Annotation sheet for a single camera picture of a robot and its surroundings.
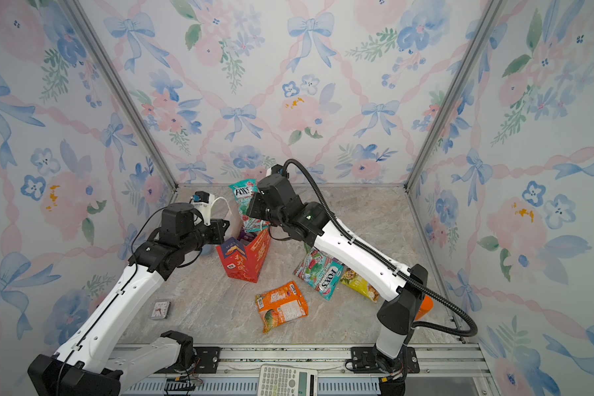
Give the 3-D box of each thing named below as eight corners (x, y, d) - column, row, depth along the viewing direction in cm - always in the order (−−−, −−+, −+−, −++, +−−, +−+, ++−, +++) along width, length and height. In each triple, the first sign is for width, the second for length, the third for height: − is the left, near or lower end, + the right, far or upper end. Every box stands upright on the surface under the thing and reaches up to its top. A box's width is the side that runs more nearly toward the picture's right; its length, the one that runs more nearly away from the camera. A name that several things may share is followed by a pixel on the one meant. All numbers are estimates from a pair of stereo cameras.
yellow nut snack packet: (339, 280, 92) (340, 277, 90) (346, 269, 95) (347, 266, 93) (376, 304, 87) (378, 301, 85) (382, 291, 90) (384, 288, 87)
